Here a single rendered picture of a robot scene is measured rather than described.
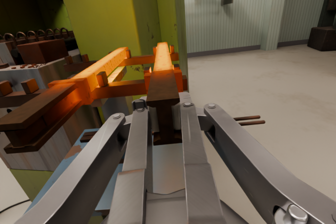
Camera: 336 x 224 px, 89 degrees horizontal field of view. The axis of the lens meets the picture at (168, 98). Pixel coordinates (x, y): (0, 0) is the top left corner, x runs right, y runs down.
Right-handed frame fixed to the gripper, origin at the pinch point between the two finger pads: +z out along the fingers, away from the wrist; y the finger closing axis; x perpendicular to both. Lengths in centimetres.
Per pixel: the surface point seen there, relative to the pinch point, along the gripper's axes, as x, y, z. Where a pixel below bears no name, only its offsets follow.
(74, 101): -0.9, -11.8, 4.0
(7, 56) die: 1, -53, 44
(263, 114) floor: -94, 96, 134
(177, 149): -26.2, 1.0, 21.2
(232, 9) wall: 9, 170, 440
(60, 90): 1.4, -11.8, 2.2
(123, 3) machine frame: 14, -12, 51
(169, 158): -26.2, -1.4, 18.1
